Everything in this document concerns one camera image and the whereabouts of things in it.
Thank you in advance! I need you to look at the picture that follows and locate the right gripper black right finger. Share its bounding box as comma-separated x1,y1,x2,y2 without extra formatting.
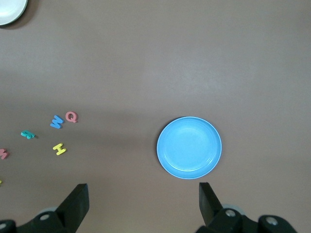
195,182,258,233

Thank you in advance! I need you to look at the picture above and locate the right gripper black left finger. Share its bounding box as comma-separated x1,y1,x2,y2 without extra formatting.
17,183,89,233

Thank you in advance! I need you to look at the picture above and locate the blue foam letter W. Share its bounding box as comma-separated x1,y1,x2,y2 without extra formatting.
50,115,64,129

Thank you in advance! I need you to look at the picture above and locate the green foam letter R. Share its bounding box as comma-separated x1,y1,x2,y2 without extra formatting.
20,130,36,140

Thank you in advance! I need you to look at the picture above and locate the blue plate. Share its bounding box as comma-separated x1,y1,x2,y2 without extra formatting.
156,116,223,180

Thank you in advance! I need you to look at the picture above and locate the cream white plate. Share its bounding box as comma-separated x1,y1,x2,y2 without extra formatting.
0,0,28,26

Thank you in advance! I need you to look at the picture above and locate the red foam letter Q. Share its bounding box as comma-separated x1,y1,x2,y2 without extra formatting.
65,111,79,124

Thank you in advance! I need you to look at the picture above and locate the brown table cover sheet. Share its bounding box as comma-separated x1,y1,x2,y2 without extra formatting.
0,0,311,233

